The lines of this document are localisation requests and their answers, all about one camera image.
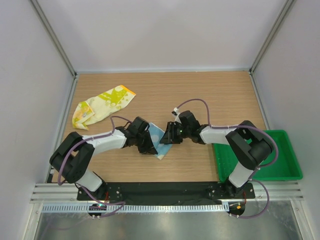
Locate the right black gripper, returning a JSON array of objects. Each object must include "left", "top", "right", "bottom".
[{"left": 160, "top": 121, "right": 191, "bottom": 144}]

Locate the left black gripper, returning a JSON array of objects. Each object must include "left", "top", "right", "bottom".
[{"left": 134, "top": 130, "right": 158, "bottom": 155}]

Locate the blue polka dot towel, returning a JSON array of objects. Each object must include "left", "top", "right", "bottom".
[{"left": 148, "top": 121, "right": 173, "bottom": 161}]

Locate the yellow green printed towel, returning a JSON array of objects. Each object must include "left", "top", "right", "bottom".
[{"left": 71, "top": 84, "right": 136, "bottom": 130}]

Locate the green plastic tray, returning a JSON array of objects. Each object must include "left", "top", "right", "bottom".
[{"left": 211, "top": 129, "right": 303, "bottom": 183}]

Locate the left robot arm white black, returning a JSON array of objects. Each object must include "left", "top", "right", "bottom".
[{"left": 49, "top": 116, "right": 158, "bottom": 200}]

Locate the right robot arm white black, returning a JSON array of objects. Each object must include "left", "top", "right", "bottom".
[{"left": 159, "top": 110, "right": 275, "bottom": 198}]

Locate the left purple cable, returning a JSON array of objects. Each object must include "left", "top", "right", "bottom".
[{"left": 57, "top": 116, "right": 127, "bottom": 218}]

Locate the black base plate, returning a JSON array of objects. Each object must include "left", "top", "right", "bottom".
[{"left": 92, "top": 181, "right": 256, "bottom": 206}]

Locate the perforated metal cable rail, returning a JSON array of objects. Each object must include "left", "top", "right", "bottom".
[{"left": 41, "top": 202, "right": 229, "bottom": 213}]

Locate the left aluminium frame post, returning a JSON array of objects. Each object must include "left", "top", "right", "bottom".
[{"left": 28, "top": 0, "right": 77, "bottom": 79}]

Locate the aluminium frame post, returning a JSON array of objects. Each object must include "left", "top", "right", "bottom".
[
  {"left": 28, "top": 0, "right": 77, "bottom": 79},
  {"left": 249, "top": 0, "right": 296, "bottom": 75}
]

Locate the right aluminium frame post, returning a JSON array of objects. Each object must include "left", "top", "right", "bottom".
[{"left": 249, "top": 0, "right": 296, "bottom": 75}]

